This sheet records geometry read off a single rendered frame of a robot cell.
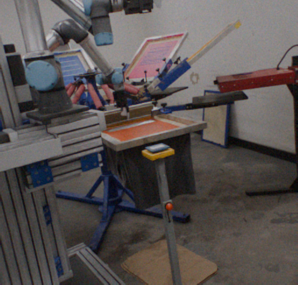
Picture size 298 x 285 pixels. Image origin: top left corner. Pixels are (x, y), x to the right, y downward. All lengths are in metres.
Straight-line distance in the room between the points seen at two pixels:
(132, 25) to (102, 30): 5.57
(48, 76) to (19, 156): 0.33
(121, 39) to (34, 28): 5.49
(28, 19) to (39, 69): 0.18
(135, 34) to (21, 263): 5.62
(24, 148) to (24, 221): 0.52
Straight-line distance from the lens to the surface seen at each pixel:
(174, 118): 2.51
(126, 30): 7.03
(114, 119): 2.59
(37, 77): 1.51
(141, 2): 1.54
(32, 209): 1.92
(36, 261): 2.02
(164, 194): 1.96
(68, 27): 2.31
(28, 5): 1.55
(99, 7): 1.53
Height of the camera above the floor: 1.48
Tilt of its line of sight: 14 degrees down
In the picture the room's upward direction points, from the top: 9 degrees counter-clockwise
